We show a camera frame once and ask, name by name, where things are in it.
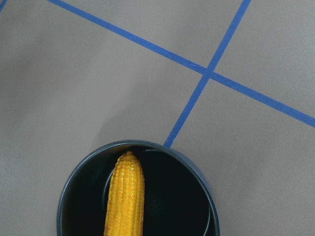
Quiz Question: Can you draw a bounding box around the yellow plastic corn cob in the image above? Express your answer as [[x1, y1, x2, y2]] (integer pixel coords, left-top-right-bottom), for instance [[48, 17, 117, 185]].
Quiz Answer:
[[103, 151, 145, 236]]

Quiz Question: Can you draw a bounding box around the blue tape center vertical line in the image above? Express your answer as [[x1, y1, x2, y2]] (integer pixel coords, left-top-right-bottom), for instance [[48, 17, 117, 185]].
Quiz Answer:
[[163, 0, 251, 148]]

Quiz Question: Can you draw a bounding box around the blue tape vertical line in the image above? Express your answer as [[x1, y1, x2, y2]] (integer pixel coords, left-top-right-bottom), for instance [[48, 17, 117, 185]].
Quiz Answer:
[[163, 0, 251, 148], [0, 0, 7, 11]]

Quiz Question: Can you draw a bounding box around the blue tape upper horizontal line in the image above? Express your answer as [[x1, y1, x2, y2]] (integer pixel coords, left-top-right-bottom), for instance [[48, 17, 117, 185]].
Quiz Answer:
[[50, 0, 315, 127]]

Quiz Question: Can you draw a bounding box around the blue tape left vertical line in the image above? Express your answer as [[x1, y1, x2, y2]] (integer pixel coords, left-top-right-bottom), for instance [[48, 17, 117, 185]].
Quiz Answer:
[[0, 0, 7, 11]]

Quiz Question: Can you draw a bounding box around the dark pot with purple handle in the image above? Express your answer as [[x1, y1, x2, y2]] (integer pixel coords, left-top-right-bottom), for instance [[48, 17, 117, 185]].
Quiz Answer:
[[56, 140, 220, 236]]

